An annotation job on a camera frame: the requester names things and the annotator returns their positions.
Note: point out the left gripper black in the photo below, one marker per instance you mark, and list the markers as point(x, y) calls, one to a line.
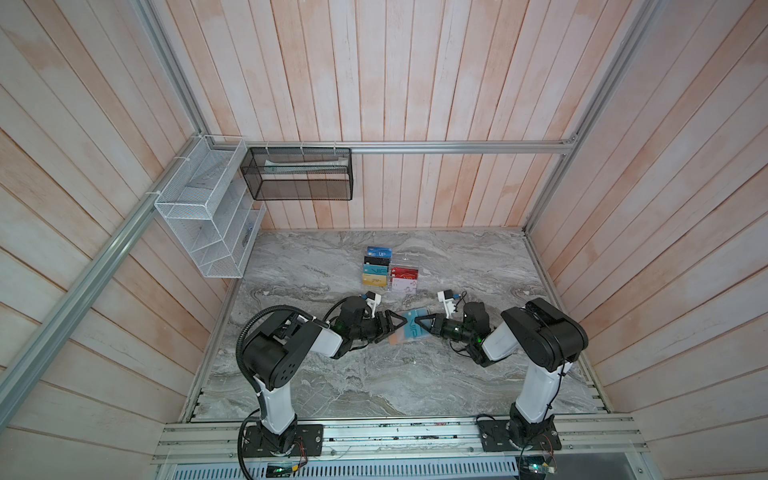
point(388, 313)

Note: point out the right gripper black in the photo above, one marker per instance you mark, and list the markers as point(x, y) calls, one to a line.
point(437, 324)

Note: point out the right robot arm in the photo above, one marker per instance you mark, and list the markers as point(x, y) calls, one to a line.
point(552, 342)

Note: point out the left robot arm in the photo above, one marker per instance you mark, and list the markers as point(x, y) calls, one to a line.
point(274, 343)

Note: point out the white pink card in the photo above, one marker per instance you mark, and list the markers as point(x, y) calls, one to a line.
point(404, 285)

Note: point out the yellow VIP card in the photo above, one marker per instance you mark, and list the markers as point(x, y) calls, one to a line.
point(375, 280)

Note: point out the red card on stand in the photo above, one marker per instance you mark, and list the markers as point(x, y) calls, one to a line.
point(404, 273)

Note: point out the teal VIP card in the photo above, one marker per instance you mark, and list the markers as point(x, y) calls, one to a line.
point(375, 269)

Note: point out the black card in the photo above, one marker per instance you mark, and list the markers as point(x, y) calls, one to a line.
point(379, 261)

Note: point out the blue card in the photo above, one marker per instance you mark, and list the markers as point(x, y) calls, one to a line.
point(379, 252)

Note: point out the black mesh basket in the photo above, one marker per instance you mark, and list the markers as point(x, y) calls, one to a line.
point(298, 173)

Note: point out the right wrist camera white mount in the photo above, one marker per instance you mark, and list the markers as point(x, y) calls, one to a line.
point(450, 301)

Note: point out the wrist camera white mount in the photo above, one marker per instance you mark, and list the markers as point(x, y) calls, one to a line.
point(372, 302)
point(450, 301)

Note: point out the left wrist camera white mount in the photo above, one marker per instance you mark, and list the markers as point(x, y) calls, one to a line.
point(372, 302)

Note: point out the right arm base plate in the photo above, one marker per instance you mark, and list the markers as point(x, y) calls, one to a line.
point(498, 437)

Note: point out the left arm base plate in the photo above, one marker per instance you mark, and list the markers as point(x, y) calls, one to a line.
point(256, 441)

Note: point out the horizontal aluminium wall rail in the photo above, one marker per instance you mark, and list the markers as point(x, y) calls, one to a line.
point(559, 147)

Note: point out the aluminium front rail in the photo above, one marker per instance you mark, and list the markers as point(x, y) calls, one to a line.
point(400, 438)

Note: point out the white wire mesh shelf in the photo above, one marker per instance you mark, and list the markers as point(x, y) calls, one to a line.
point(208, 206)

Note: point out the left aluminium wall rail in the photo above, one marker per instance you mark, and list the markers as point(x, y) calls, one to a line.
point(36, 356)

